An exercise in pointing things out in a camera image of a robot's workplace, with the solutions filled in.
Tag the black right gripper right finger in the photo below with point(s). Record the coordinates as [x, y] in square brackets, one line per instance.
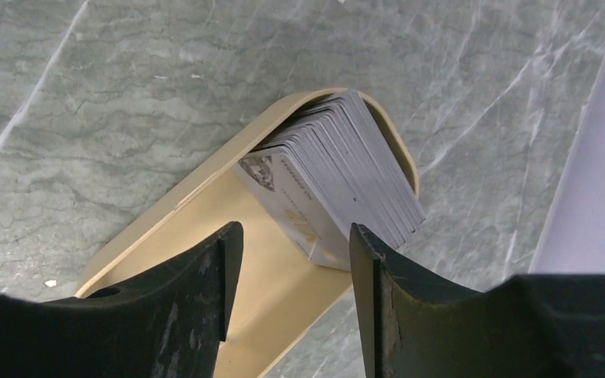
[415, 323]

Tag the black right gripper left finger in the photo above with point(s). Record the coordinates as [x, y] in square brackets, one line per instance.
[167, 321]

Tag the stack of grey cards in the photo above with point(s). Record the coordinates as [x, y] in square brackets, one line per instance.
[326, 168]

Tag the beige oval tray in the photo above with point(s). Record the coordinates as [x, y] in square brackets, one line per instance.
[279, 295]

